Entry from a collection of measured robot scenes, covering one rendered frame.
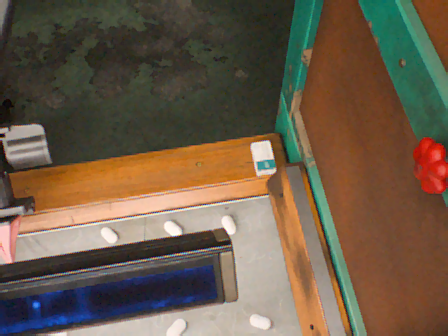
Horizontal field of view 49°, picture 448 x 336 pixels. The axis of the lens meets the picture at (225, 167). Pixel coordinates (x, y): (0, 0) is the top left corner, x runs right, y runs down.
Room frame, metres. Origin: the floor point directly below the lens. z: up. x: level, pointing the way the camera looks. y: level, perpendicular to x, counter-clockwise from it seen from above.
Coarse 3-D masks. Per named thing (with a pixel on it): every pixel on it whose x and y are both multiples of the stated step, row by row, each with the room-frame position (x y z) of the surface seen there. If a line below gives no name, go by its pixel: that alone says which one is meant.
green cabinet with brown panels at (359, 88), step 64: (320, 0) 0.49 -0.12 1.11; (384, 0) 0.34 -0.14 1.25; (320, 64) 0.45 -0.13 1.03; (384, 64) 0.32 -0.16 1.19; (320, 128) 0.40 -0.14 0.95; (384, 128) 0.28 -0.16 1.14; (320, 192) 0.33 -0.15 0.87; (384, 192) 0.23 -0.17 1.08; (384, 256) 0.18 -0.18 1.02; (384, 320) 0.12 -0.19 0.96
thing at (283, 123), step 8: (280, 96) 0.55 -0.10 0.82; (280, 104) 0.54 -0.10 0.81; (280, 112) 0.54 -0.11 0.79; (280, 120) 0.53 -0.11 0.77; (288, 120) 0.49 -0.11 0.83; (280, 128) 0.52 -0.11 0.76; (288, 128) 0.48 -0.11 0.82; (288, 136) 0.48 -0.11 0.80; (288, 144) 0.47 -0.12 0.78; (296, 144) 0.44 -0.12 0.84; (288, 152) 0.46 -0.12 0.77; (296, 152) 0.43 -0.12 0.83; (288, 160) 0.45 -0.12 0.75; (296, 160) 0.42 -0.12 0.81
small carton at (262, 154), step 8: (256, 144) 0.47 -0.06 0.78; (264, 144) 0.47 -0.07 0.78; (256, 152) 0.45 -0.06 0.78; (264, 152) 0.45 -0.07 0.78; (272, 152) 0.45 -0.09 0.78; (256, 160) 0.44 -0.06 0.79; (264, 160) 0.44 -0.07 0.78; (272, 160) 0.44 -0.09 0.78; (256, 168) 0.42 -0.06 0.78; (264, 168) 0.42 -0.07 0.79; (272, 168) 0.42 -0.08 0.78
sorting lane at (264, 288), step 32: (96, 224) 0.33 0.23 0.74; (128, 224) 0.33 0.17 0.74; (160, 224) 0.33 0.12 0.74; (192, 224) 0.33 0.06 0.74; (256, 224) 0.33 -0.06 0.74; (0, 256) 0.27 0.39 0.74; (32, 256) 0.27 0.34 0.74; (256, 256) 0.27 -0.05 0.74; (256, 288) 0.21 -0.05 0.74; (288, 288) 0.21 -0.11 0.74; (160, 320) 0.16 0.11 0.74; (192, 320) 0.16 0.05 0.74; (224, 320) 0.16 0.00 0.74; (288, 320) 0.16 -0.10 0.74
